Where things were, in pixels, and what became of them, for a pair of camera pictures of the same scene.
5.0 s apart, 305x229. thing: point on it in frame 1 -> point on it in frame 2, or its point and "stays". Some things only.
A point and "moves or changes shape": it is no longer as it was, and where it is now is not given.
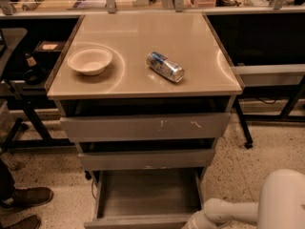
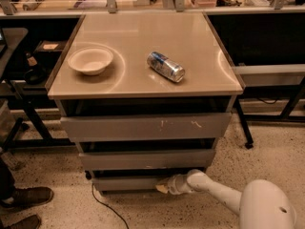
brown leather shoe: x=30 y=197 stays
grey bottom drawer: x=146 y=197 moves or changes shape
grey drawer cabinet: x=145 y=97 stays
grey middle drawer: x=148 y=159 stays
